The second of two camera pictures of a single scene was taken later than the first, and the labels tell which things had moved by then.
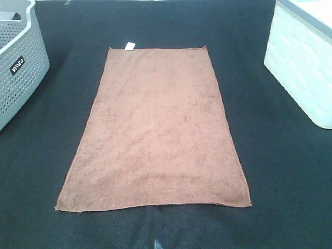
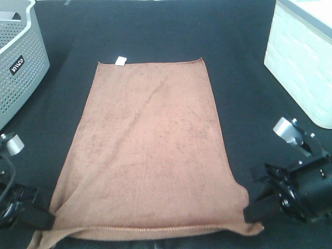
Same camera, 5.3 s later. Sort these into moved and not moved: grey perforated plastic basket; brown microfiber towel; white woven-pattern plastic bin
Moved: brown microfiber towel
Not moved: white woven-pattern plastic bin; grey perforated plastic basket
